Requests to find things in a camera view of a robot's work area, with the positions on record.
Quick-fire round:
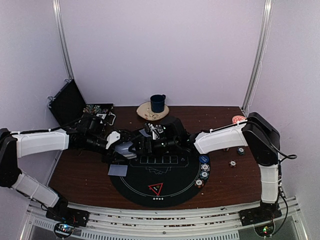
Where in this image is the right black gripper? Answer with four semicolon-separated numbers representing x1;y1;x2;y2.
128;136;179;158

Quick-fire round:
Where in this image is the blue playing card deck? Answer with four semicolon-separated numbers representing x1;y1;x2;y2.
114;141;137;159

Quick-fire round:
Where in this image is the blue small blind button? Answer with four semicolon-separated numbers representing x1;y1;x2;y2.
198;155;210;164

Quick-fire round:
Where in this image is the dealt card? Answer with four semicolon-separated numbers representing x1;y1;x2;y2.
108;164;128;177
139;129;149;137

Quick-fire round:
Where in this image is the blue ten poker chip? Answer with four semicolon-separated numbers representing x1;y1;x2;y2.
201;163;210;172

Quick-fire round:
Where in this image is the green fifty poker chip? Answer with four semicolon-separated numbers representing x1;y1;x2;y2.
199;171;210;180

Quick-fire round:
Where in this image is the orange hundred chip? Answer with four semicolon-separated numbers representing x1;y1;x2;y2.
194;179;204;188

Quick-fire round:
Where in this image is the red triangle all-in marker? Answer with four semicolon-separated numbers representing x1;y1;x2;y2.
148;182;164;196

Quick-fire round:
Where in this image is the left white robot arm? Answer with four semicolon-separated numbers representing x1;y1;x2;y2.
0;115;132;222

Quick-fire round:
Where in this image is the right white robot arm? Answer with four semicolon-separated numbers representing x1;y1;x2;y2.
129;112;281;221

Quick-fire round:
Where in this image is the round black poker mat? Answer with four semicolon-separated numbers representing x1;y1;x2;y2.
107;125;212;208

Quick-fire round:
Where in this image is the beige ceramic saucer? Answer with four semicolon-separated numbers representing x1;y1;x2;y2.
136;101;170;121

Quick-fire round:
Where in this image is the dark blue mug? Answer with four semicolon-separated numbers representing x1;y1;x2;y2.
150;94;166;113

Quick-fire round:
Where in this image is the black poker set case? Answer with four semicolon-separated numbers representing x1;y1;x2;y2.
47;79;116;126

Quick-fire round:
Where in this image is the red patterned small bowl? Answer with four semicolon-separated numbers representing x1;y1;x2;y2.
232;115;247;124

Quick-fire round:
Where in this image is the green blue chip stack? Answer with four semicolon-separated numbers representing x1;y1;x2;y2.
237;147;245;156

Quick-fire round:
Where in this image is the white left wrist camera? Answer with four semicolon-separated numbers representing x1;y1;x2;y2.
105;131;121;150

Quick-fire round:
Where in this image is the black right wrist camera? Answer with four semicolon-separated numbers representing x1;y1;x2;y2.
143;116;188;143

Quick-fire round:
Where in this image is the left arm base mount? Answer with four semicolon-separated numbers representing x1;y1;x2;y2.
45;208;90;239

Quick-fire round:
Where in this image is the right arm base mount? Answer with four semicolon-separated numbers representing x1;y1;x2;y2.
238;207;282;238

